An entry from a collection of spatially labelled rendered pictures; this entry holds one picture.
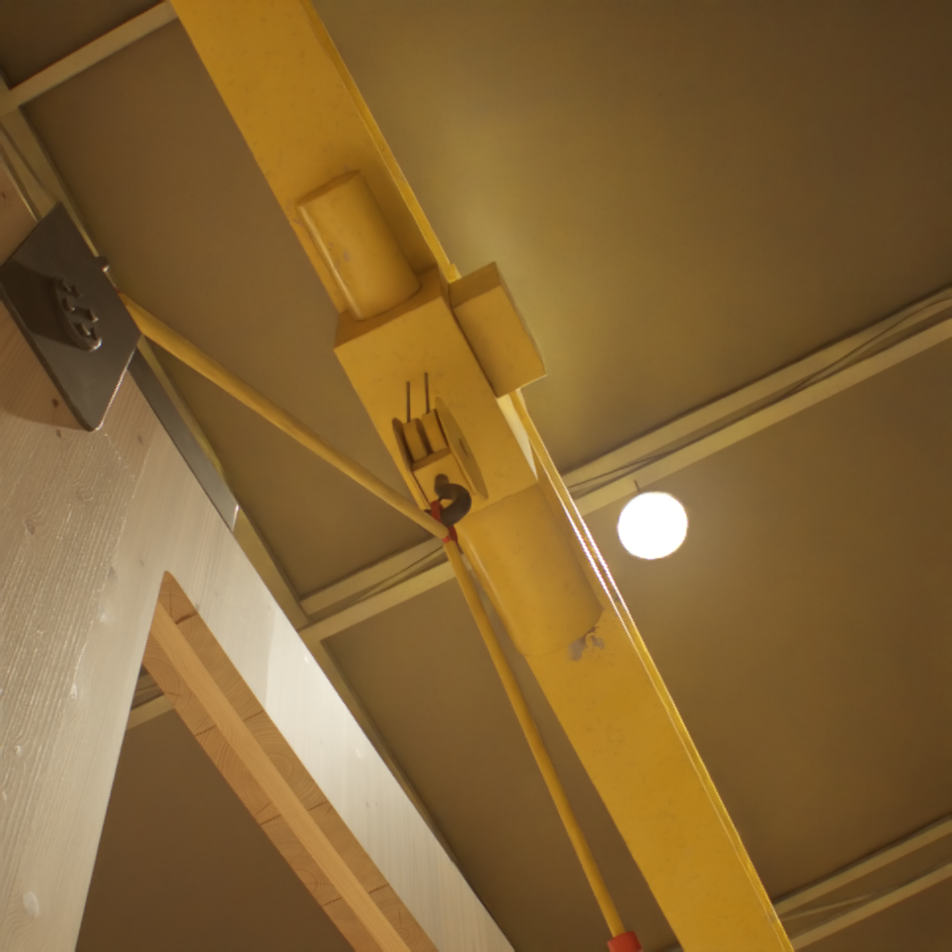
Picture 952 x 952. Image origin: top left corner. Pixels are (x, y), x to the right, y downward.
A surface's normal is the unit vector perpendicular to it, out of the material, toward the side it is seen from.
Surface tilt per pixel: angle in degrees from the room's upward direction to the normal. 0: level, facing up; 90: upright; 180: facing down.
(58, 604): 90
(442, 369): 180
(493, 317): 180
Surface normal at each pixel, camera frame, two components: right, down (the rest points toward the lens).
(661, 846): 0.03, 0.35
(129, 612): 0.88, -0.46
